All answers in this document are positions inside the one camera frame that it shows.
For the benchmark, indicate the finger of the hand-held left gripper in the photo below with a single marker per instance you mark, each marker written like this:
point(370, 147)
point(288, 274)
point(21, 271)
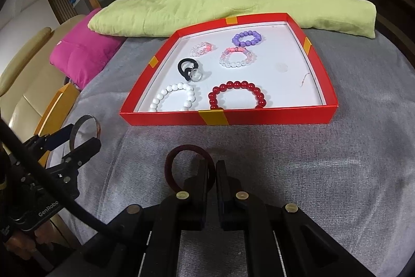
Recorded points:
point(82, 152)
point(53, 140)

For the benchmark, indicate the dark thin hair band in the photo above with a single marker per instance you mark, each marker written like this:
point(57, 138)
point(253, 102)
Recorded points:
point(74, 131)

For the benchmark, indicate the person's left hand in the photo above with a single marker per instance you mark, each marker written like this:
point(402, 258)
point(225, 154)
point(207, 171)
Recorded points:
point(26, 241)

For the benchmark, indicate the pink pillow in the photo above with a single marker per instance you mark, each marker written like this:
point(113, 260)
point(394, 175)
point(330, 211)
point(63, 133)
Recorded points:
point(81, 53)

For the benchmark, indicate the beige sofa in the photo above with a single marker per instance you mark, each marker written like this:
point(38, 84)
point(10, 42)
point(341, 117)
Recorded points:
point(26, 62)

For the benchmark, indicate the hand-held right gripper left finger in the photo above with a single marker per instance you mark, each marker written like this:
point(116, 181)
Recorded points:
point(194, 199)

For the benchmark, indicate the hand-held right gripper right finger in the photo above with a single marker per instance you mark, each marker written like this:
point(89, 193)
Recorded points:
point(233, 202)

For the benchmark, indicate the grey cabinet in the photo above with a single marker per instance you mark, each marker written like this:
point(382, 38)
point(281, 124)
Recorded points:
point(79, 1)

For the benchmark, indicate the red shallow box tray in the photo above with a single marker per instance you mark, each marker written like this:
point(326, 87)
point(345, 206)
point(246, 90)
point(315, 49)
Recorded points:
point(285, 46)

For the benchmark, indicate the light green blanket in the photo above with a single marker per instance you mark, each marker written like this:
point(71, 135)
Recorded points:
point(227, 4)

